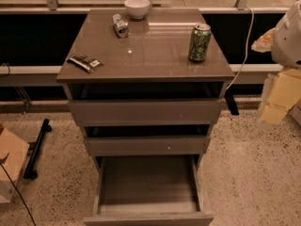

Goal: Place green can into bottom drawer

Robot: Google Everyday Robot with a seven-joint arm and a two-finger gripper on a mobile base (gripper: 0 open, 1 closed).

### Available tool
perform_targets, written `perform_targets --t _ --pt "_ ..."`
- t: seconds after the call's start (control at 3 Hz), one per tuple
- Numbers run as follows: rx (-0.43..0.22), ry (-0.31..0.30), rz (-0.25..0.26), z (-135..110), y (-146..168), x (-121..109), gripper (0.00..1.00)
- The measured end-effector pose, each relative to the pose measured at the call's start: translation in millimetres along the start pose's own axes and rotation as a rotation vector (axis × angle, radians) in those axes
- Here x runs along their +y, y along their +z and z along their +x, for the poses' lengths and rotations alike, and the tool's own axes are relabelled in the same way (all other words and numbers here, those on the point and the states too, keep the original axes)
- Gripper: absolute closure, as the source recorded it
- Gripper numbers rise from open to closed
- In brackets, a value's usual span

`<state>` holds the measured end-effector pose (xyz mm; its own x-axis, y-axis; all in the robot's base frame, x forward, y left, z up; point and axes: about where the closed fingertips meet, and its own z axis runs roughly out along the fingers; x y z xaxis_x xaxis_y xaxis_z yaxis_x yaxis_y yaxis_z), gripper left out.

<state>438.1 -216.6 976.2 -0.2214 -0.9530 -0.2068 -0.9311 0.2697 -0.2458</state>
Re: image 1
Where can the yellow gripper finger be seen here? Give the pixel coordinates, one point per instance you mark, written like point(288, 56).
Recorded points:
point(264, 42)
point(280, 93)

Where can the crushed silver can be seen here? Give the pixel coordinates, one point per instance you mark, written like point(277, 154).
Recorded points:
point(120, 26)

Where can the black stand leg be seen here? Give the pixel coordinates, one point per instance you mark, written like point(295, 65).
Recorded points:
point(34, 148)

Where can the grey drawer cabinet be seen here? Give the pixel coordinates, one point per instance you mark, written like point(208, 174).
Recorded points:
point(151, 63)

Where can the green soda can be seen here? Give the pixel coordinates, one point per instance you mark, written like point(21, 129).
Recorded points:
point(199, 42)

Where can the black table leg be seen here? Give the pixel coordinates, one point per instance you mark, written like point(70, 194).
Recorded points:
point(233, 108)

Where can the cardboard box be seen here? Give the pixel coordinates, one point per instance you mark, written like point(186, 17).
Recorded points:
point(13, 150)

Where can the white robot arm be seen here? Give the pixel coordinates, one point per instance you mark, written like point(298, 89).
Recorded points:
point(286, 47)

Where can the open bottom drawer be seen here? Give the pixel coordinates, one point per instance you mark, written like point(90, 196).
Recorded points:
point(156, 190)

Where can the top drawer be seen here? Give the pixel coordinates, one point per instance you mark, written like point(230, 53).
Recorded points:
point(145, 112)

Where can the box at right edge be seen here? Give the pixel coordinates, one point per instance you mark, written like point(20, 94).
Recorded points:
point(296, 112)

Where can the middle drawer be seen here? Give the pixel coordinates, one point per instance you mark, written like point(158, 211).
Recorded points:
point(118, 146)

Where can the dark snack wrapper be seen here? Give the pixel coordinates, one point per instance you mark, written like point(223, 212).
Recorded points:
point(86, 63)

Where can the white ceramic bowl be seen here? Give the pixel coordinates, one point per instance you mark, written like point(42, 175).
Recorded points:
point(137, 9)

